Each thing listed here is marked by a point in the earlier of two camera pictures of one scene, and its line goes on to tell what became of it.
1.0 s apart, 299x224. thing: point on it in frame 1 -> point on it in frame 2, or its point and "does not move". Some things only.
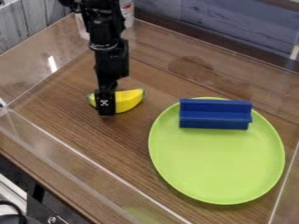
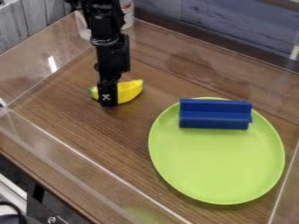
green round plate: x=217 y=166 does not move
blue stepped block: x=215 y=113 does not move
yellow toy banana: x=125 y=100 -> x=127 y=90
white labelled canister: x=127 y=10 does not move
